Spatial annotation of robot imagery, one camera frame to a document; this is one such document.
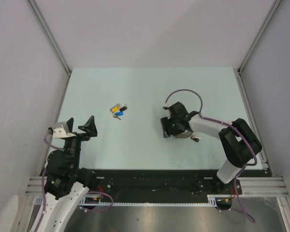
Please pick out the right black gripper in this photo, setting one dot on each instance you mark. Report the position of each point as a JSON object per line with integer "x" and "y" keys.
{"x": 166, "y": 122}

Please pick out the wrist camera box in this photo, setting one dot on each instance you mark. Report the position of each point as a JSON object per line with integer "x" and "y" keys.
{"x": 166, "y": 106}
{"x": 61, "y": 130}

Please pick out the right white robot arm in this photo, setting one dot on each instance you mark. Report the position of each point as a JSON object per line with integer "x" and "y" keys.
{"x": 240, "y": 144}

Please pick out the aluminium front rail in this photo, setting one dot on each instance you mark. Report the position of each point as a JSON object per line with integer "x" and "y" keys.
{"x": 251, "y": 186}

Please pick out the yellow tag key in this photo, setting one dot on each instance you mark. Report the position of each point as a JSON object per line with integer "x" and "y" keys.
{"x": 115, "y": 108}

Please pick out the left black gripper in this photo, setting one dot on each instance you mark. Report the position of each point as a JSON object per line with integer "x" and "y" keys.
{"x": 90, "y": 128}

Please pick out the white slotted cable duct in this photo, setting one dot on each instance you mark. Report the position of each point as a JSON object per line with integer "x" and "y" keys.
{"x": 210, "y": 202}

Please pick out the right aluminium frame post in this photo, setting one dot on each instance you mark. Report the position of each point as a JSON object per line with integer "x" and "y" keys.
{"x": 261, "y": 32}

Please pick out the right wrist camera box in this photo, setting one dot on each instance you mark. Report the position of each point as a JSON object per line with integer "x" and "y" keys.
{"x": 166, "y": 106}

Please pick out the aluminium frame post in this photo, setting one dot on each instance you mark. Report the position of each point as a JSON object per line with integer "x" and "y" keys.
{"x": 49, "y": 35}
{"x": 261, "y": 32}

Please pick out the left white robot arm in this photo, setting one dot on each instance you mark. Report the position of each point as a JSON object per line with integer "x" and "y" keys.
{"x": 64, "y": 183}

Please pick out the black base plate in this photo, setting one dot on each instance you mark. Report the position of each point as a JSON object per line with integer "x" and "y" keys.
{"x": 162, "y": 186}

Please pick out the black tag key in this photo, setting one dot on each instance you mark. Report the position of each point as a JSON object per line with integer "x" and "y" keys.
{"x": 123, "y": 108}

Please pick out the metal disc with keyrings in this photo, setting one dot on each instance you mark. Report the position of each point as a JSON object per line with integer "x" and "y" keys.
{"x": 188, "y": 134}

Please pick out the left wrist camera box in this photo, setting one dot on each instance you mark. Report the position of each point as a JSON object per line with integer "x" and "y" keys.
{"x": 61, "y": 130}

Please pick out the blue tag key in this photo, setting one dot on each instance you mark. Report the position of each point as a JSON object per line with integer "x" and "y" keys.
{"x": 118, "y": 115}

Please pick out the left aluminium frame post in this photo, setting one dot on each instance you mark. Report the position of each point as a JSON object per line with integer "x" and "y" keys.
{"x": 49, "y": 35}

